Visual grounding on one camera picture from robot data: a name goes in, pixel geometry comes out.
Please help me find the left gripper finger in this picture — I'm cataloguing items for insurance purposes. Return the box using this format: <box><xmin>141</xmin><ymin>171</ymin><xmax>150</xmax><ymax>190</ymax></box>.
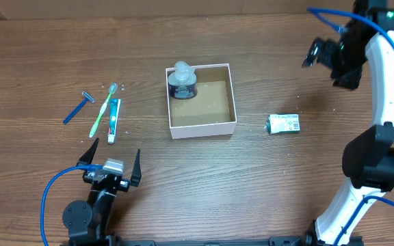
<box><xmin>77</xmin><ymin>138</ymin><xmax>99</xmax><ymax>166</ymax></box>
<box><xmin>130</xmin><ymin>149</ymin><xmax>142</xmax><ymax>187</ymax></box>

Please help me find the blue disposable razor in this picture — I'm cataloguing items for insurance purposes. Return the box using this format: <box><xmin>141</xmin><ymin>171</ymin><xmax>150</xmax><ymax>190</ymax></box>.
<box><xmin>63</xmin><ymin>91</ymin><xmax>95</xmax><ymax>124</ymax></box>

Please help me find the green white toothpaste tube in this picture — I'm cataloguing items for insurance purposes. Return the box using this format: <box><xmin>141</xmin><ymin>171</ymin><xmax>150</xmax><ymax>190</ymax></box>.
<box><xmin>107</xmin><ymin>98</ymin><xmax>121</xmax><ymax>144</ymax></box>

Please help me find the green white soap packet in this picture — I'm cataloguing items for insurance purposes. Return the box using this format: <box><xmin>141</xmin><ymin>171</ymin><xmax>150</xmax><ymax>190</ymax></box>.
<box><xmin>265</xmin><ymin>114</ymin><xmax>300</xmax><ymax>134</ymax></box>

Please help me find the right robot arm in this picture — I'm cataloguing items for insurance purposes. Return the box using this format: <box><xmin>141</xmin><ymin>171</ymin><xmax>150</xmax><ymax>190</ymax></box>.
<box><xmin>292</xmin><ymin>0</ymin><xmax>394</xmax><ymax>245</ymax></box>

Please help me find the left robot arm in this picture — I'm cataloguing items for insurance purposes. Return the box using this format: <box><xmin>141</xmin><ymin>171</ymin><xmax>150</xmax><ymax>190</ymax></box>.
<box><xmin>62</xmin><ymin>139</ymin><xmax>142</xmax><ymax>245</ymax></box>

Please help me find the green white toothbrush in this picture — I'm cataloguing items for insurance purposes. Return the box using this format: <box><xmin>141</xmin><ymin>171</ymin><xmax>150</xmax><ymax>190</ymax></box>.
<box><xmin>89</xmin><ymin>83</ymin><xmax>118</xmax><ymax>138</ymax></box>

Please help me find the white cardboard box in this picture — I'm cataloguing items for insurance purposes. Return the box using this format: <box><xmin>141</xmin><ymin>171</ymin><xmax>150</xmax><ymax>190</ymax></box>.
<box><xmin>166</xmin><ymin>64</ymin><xmax>237</xmax><ymax>139</ymax></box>

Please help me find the left blue cable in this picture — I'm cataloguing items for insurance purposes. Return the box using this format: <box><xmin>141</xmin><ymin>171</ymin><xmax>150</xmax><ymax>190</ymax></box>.
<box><xmin>40</xmin><ymin>164</ymin><xmax>104</xmax><ymax>246</ymax></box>

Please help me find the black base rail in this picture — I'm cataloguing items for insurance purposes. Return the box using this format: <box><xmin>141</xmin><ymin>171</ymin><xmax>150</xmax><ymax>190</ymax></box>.
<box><xmin>60</xmin><ymin>234</ymin><xmax>365</xmax><ymax>246</ymax></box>

